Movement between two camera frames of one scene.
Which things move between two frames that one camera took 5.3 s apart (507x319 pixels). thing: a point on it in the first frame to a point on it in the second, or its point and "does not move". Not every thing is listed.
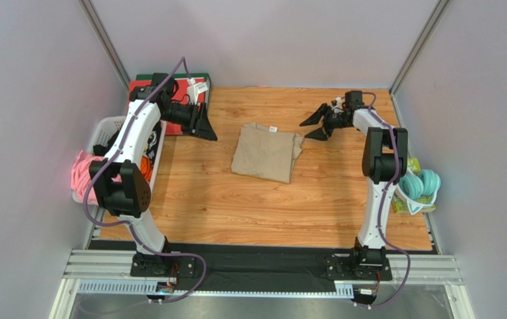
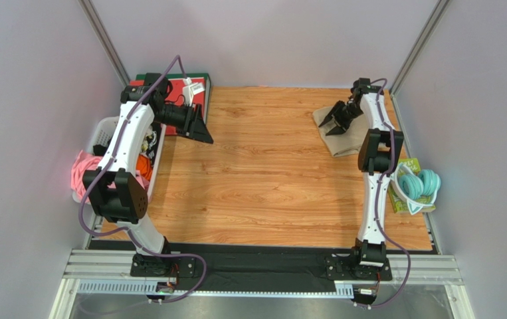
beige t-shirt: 266,153 to 341,144
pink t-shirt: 81,177 does not move
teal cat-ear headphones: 418,189 does not move
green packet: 400,207 does not move
